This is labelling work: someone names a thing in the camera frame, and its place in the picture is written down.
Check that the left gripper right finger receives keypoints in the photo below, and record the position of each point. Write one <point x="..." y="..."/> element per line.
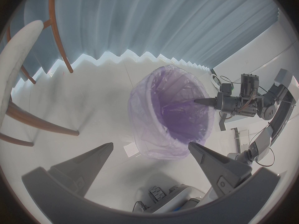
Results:
<point x="219" y="174"/>

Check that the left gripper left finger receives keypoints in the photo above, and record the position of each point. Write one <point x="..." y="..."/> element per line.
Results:
<point x="86" y="169"/>

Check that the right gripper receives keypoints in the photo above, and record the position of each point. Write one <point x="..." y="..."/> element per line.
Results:
<point x="229" y="104"/>

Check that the purple plastic bag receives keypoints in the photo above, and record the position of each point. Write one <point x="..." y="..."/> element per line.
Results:
<point x="182" y="125"/>

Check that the white trash bin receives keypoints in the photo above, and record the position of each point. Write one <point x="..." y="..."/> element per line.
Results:
<point x="155" y="111"/>

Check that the pale blue curtain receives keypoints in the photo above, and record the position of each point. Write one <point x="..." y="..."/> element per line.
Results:
<point x="140" y="20"/>

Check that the white cushioned wooden chair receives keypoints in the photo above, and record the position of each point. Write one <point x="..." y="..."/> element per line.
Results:
<point x="18" y="55"/>

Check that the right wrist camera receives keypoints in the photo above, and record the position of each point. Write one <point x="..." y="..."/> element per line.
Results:
<point x="226" y="89"/>

